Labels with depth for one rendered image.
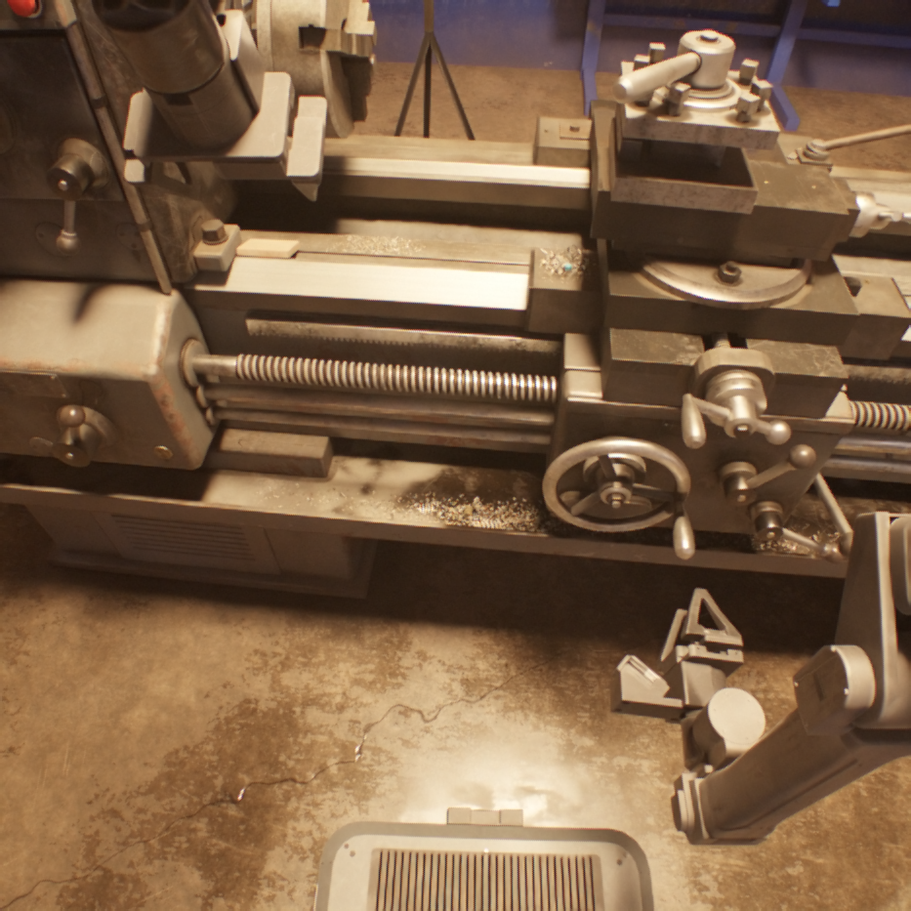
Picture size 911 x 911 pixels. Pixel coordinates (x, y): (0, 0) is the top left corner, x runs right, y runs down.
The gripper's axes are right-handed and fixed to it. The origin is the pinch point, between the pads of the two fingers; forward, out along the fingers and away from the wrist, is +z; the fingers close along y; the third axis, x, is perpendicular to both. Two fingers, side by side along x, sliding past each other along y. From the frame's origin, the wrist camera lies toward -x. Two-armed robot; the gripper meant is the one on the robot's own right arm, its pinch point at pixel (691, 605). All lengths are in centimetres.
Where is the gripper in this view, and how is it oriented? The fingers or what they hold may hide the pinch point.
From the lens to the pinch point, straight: 91.3
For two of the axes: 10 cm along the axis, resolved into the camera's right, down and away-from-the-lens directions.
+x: 9.9, 1.5, 0.3
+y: -1.2, 6.2, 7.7
